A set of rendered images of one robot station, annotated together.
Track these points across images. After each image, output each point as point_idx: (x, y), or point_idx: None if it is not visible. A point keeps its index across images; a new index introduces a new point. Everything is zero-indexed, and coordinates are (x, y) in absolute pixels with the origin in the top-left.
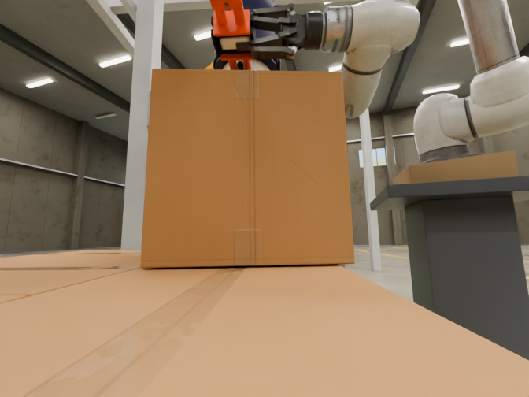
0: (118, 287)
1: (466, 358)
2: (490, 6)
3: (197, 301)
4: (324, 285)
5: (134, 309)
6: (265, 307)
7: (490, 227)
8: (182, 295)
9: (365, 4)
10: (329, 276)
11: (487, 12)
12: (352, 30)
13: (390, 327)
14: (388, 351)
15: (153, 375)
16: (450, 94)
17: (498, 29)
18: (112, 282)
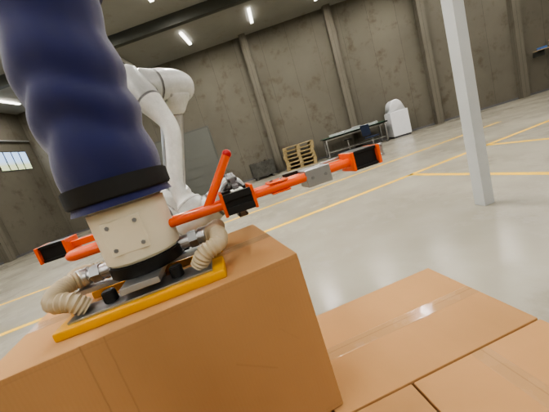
0: (381, 366)
1: (375, 295)
2: (183, 157)
3: (377, 332)
4: (338, 318)
5: (393, 337)
6: (371, 318)
7: None
8: (375, 338)
9: (243, 182)
10: (320, 322)
11: (182, 159)
12: None
13: (368, 302)
14: (379, 300)
15: (406, 313)
16: None
17: (184, 170)
18: (377, 378)
